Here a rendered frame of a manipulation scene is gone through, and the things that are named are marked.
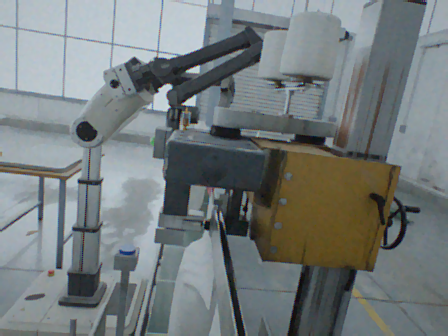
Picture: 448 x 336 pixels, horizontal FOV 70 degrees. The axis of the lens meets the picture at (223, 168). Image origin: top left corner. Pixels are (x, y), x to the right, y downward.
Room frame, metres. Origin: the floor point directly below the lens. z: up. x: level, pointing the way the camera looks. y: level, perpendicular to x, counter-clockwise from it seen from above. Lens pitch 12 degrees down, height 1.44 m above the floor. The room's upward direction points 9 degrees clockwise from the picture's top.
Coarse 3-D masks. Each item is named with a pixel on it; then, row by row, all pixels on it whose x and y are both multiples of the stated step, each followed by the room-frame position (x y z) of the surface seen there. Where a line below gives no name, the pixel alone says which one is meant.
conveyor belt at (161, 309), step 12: (192, 240) 2.21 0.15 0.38; (168, 252) 1.98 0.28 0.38; (180, 252) 2.00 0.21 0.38; (168, 264) 1.82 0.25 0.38; (168, 276) 1.69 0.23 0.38; (156, 288) 1.56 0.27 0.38; (168, 288) 1.58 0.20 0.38; (156, 300) 1.46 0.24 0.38; (168, 300) 1.47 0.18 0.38; (156, 312) 1.37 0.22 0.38; (168, 312) 1.38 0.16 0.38; (156, 324) 1.29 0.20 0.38; (168, 324) 1.30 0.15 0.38
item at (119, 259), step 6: (138, 252) 1.09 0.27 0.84; (114, 258) 1.04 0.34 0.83; (120, 258) 1.04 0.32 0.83; (126, 258) 1.04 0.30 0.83; (132, 258) 1.05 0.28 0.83; (138, 258) 1.12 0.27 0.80; (114, 264) 1.04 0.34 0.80; (120, 264) 1.04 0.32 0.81; (126, 264) 1.05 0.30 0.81; (132, 264) 1.05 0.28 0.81; (126, 270) 1.05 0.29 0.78; (132, 270) 1.05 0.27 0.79
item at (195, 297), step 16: (208, 208) 1.24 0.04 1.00; (208, 240) 1.03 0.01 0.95; (192, 256) 1.12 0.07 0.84; (208, 256) 0.99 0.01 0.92; (192, 272) 1.01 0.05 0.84; (208, 272) 0.92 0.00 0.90; (176, 288) 1.04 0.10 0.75; (192, 288) 0.96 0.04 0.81; (208, 288) 0.82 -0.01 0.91; (176, 304) 0.96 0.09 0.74; (192, 304) 0.93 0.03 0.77; (208, 304) 0.78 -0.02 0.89; (176, 320) 0.94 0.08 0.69; (192, 320) 0.93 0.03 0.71; (208, 320) 0.93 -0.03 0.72
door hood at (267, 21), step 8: (208, 8) 8.09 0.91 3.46; (216, 8) 8.12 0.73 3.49; (208, 16) 8.15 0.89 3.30; (216, 16) 8.14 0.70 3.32; (240, 16) 8.18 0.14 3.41; (248, 16) 8.21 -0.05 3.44; (256, 16) 8.23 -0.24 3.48; (264, 16) 8.25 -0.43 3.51; (272, 16) 8.27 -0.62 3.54; (280, 16) 8.32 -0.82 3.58; (248, 24) 8.33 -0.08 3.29; (256, 24) 8.26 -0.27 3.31; (264, 24) 8.26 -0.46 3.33; (272, 24) 8.28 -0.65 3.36; (280, 24) 8.30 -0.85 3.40; (288, 24) 8.32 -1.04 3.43; (344, 32) 8.48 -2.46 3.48; (344, 40) 8.73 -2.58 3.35; (336, 80) 8.72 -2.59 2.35
